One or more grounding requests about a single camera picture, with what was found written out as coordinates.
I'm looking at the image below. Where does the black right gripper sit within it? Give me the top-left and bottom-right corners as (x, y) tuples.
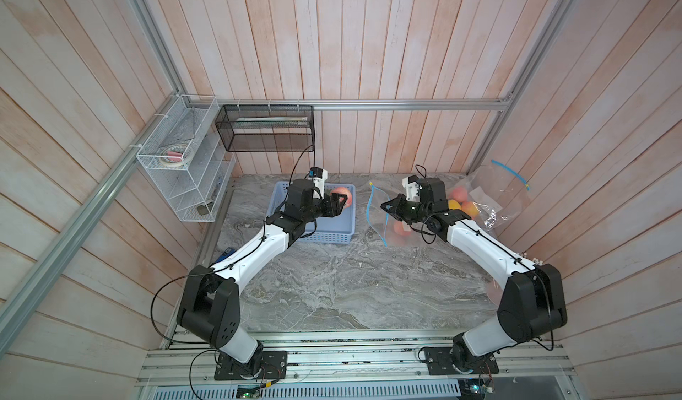
(380, 195), (432, 226)

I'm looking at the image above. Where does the pink peach with leaf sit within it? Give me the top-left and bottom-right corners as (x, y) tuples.
(393, 221), (413, 237)

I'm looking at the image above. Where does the clear zip-top bag with label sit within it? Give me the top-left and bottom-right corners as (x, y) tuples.
(365, 181), (426, 247)

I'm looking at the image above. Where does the yellow red peach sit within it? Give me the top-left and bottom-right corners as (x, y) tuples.
(449, 199), (462, 210)

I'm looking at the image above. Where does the large pink peach front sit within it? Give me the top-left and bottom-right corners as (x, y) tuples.
(449, 186), (468, 204)

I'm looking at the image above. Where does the orange peach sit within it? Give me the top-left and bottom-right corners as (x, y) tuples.
(461, 201), (480, 219)

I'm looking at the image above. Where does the clear zip-top bag blue zipper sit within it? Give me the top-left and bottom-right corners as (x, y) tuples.
(447, 160), (531, 234)

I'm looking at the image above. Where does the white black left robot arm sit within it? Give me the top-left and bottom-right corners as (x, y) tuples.
(177, 176), (353, 364)

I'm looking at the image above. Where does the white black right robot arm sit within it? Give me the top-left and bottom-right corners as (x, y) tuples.
(380, 175), (568, 372)

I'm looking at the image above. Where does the light blue plastic basket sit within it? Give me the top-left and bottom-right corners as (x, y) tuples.
(266, 181), (356, 245)

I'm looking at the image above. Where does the blue object beside table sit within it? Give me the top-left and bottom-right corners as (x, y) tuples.
(213, 247), (236, 264)

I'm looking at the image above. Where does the tape roll on shelf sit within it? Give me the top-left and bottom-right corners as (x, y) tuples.
(158, 144), (195, 168)

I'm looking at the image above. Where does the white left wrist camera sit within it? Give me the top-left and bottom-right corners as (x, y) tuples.
(308, 167), (328, 199)

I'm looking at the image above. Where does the black mesh wall basket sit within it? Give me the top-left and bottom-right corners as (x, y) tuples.
(214, 103), (316, 152)

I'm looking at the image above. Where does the white wire mesh shelf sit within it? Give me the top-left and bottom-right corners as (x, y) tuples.
(137, 94), (236, 222)

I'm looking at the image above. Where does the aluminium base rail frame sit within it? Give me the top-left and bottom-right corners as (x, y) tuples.
(131, 329), (586, 399)

